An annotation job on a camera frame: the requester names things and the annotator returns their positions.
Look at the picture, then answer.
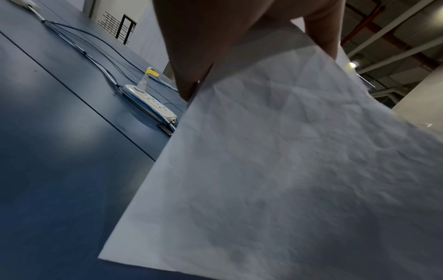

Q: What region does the white power strip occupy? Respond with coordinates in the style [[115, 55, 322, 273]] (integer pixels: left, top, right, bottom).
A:
[[123, 84, 178, 124]]

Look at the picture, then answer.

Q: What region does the red ceiling pipe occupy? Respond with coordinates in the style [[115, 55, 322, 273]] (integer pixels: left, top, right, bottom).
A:
[[341, 0, 430, 47]]

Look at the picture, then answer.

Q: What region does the white power adapter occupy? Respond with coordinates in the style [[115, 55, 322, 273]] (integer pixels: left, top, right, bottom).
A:
[[8, 0, 43, 13]]

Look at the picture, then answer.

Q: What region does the thick grey power cable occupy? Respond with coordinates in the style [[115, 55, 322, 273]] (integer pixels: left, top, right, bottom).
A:
[[29, 6, 124, 95]]

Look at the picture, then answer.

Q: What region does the person's left hand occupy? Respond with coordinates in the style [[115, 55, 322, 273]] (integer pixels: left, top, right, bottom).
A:
[[152, 0, 347, 102]]

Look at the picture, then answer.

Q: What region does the thin grey cable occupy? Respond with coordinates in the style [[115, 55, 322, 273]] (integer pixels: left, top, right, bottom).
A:
[[48, 21, 147, 72]]

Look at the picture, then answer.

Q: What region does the white paper sheet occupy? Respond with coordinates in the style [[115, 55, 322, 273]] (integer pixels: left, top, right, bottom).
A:
[[98, 21, 443, 280]]

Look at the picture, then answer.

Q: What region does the black metal railing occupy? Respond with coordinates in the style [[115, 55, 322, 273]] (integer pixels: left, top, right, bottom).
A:
[[98, 13, 138, 46]]

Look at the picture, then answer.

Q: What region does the white plug with yellow tag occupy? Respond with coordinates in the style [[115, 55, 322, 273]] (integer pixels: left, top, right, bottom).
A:
[[135, 66, 160, 92]]

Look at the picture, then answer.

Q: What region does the white ceiling pipe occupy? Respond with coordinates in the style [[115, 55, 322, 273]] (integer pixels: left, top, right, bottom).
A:
[[346, 17, 443, 75]]

